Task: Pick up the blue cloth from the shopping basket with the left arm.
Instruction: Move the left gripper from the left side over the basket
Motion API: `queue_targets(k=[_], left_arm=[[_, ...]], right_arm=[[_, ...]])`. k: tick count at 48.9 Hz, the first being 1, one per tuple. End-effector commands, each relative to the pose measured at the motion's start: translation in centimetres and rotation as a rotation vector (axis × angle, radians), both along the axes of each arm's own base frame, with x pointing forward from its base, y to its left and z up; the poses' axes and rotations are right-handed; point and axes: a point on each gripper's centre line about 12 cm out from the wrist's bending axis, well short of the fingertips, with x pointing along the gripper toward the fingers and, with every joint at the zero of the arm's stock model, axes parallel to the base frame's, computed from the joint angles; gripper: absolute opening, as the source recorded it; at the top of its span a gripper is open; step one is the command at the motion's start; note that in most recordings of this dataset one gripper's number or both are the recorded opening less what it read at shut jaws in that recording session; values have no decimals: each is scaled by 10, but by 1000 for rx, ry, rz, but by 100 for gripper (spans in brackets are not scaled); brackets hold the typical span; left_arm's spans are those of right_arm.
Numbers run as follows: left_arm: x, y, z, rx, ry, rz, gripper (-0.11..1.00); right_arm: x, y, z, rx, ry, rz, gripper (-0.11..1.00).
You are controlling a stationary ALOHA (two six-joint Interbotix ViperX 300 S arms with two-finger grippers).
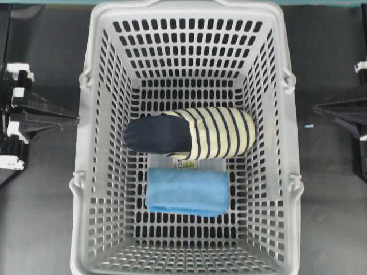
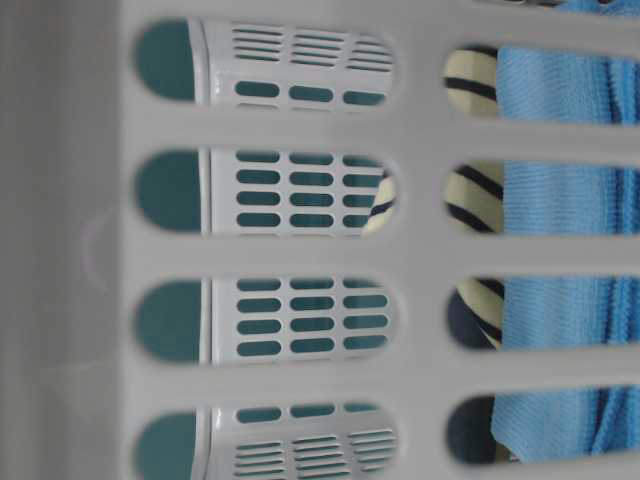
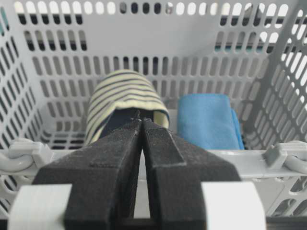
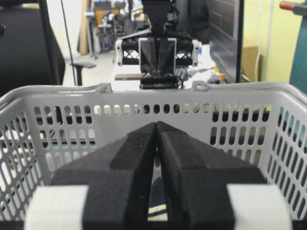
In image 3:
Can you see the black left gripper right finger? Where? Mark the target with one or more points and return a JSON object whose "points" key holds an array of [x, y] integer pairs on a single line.
{"points": [[175, 170]]}

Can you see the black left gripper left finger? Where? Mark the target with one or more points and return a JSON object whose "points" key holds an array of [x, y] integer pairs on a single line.
{"points": [[104, 177]]}

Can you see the blue folded cloth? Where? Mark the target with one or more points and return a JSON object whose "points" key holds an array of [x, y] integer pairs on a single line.
{"points": [[207, 120]]}

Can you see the yellow navy striped cloth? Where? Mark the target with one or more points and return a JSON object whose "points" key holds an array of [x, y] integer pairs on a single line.
{"points": [[122, 89]]}

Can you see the grey plastic shopping basket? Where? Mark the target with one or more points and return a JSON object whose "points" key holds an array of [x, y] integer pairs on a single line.
{"points": [[53, 53]]}

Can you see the grey basket handle left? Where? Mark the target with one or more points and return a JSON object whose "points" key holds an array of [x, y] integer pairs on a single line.
{"points": [[13, 165]]}

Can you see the grey basket handle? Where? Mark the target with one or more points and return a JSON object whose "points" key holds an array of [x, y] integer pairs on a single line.
{"points": [[13, 165], [296, 164]]}

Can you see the grey basket handle right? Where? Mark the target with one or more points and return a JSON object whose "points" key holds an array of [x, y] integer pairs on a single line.
{"points": [[296, 164]]}

